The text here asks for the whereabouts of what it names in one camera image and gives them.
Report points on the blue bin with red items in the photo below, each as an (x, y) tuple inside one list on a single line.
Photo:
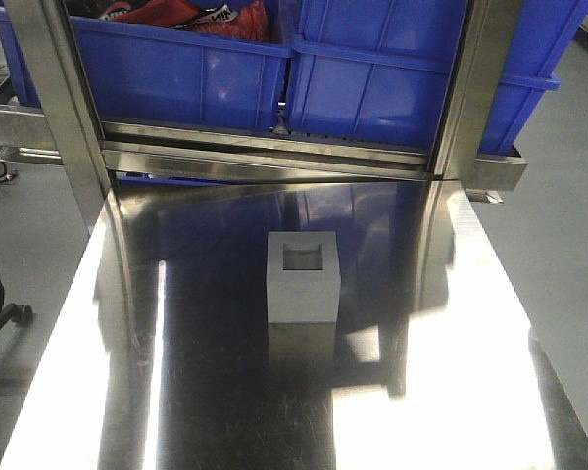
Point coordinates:
[(153, 73)]

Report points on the red packaged items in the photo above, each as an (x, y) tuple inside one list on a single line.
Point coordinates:
[(249, 22)]

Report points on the stainless steel rack frame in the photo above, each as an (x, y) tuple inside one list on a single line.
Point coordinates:
[(66, 130)]

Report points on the blue bin upper right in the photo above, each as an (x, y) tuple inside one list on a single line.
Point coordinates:
[(378, 71)]

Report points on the gray foam base block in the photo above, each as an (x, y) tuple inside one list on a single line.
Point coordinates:
[(303, 279)]

